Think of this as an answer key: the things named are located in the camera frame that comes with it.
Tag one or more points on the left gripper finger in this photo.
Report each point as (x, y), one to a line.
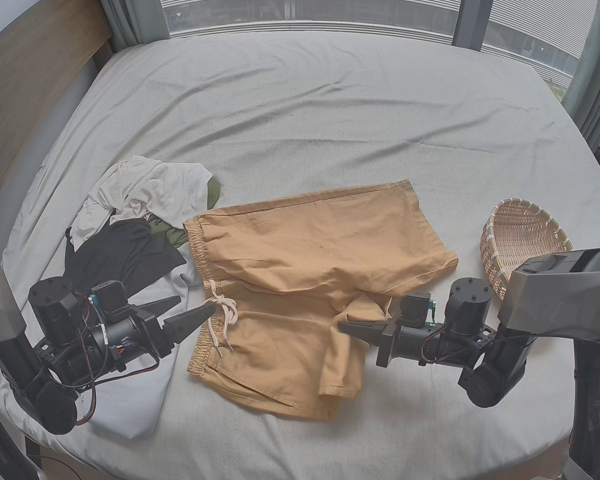
(157, 307)
(182, 324)

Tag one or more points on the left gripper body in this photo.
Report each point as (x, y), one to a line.
(135, 335)

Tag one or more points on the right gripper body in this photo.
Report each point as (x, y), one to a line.
(410, 343)

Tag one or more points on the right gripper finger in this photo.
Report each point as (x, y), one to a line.
(367, 333)

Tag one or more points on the tan shorts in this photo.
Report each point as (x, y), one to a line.
(305, 248)

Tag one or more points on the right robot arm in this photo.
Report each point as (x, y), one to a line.
(550, 293)

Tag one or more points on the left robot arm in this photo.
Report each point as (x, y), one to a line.
(15, 353)

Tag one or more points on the pale grey garment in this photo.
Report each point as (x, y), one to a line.
(130, 398)

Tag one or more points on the black garment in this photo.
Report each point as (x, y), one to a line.
(120, 253)

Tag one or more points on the white garment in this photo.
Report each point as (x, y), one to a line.
(150, 188)

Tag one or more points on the green garment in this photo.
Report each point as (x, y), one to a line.
(214, 190)

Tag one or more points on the round woven basket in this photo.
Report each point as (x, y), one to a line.
(522, 233)

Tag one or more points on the bed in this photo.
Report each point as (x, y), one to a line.
(300, 108)

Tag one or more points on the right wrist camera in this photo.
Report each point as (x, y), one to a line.
(416, 310)

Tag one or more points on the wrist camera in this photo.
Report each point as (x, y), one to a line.
(416, 310)
(111, 295)

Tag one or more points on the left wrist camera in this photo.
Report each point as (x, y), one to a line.
(111, 295)

